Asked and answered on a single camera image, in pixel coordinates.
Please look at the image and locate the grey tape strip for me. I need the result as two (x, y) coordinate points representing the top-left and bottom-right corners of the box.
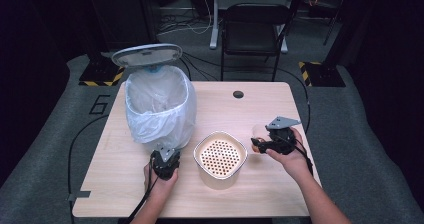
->
(66, 190), (92, 202)

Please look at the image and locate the right hand-held gripper cable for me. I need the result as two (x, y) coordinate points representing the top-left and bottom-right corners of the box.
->
(292, 138), (315, 178)

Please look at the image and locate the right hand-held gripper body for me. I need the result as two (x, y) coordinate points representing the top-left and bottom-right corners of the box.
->
(262, 115), (302, 156)

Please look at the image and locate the white trash bin with lid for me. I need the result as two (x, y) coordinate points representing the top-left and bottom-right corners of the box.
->
(111, 43), (198, 152)

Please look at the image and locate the translucent white plastic bin bag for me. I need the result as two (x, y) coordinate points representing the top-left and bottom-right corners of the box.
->
(124, 64), (198, 149)

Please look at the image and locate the black floor cable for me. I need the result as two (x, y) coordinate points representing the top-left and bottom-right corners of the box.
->
(67, 114), (110, 224)
(275, 67), (312, 135)

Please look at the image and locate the white floor cable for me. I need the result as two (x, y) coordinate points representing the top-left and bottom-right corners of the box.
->
(156, 0), (214, 37)

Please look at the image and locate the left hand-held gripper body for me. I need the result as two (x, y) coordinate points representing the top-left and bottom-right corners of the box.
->
(149, 145), (182, 181)

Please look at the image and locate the person's left hand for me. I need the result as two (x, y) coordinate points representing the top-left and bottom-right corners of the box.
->
(143, 162), (180, 199)

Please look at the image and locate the perforated strainer insert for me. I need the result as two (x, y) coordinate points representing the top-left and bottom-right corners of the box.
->
(198, 137), (243, 179)

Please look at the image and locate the person's right hand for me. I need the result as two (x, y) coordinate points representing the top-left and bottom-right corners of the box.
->
(265, 127), (315, 182)

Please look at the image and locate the black folding chair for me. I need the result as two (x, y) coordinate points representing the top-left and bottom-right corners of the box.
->
(219, 2), (295, 83)

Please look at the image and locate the white square container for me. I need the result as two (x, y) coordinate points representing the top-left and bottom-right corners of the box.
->
(192, 130), (249, 190)

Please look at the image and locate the black stand with striped base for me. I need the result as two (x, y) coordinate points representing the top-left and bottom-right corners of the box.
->
(78, 0), (126, 87)
(297, 0), (355, 88)

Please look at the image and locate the translucent plastic cup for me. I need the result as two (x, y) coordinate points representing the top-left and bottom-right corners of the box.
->
(251, 123), (273, 154)

